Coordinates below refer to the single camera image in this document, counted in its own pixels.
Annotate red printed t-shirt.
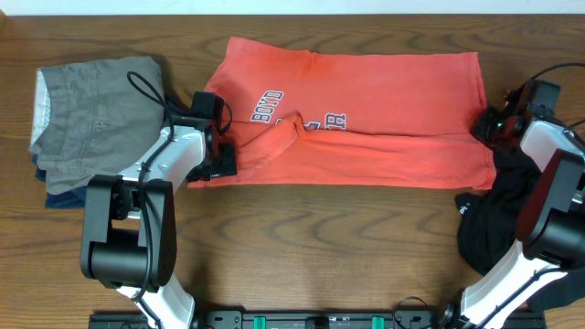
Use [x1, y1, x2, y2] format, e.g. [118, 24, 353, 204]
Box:
[207, 37, 496, 190]

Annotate black garment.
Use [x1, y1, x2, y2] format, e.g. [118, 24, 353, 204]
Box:
[454, 148, 541, 275]

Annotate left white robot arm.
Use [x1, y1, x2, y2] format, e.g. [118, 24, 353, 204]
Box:
[80, 92, 237, 328]

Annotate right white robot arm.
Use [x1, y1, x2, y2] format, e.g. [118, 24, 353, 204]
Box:
[434, 78, 584, 328]

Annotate grey folded shorts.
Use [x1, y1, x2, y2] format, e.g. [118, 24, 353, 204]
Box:
[30, 57, 164, 195]

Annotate navy folded garment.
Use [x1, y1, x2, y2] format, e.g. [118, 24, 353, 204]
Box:
[45, 97, 186, 209]

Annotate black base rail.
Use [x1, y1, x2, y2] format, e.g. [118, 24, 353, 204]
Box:
[89, 295, 458, 329]

